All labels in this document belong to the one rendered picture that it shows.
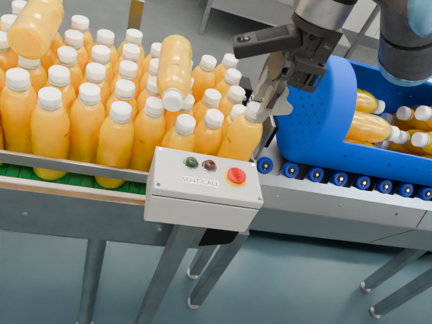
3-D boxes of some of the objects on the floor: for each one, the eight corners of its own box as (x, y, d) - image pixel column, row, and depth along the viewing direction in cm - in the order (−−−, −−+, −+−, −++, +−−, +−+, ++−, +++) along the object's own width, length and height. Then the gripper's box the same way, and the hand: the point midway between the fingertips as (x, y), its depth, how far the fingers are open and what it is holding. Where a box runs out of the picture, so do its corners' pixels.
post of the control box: (132, 361, 139) (204, 215, 71) (121, 361, 138) (185, 213, 70) (132, 350, 142) (204, 199, 74) (122, 350, 141) (185, 197, 73)
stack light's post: (107, 216, 179) (144, 2, 104) (99, 215, 178) (130, -2, 103) (108, 209, 182) (145, -4, 107) (100, 209, 181) (132, -8, 106)
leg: (199, 310, 161) (251, 236, 119) (187, 309, 160) (234, 234, 117) (198, 297, 165) (249, 221, 123) (186, 296, 164) (233, 219, 121)
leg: (371, 292, 197) (458, 231, 154) (362, 292, 196) (447, 230, 153) (367, 283, 201) (450, 220, 158) (358, 282, 200) (440, 218, 157)
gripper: (352, 44, 56) (291, 141, 70) (331, 11, 64) (279, 104, 78) (303, 29, 54) (250, 132, 68) (287, -3, 61) (243, 96, 76)
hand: (256, 109), depth 71 cm, fingers closed on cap, 4 cm apart
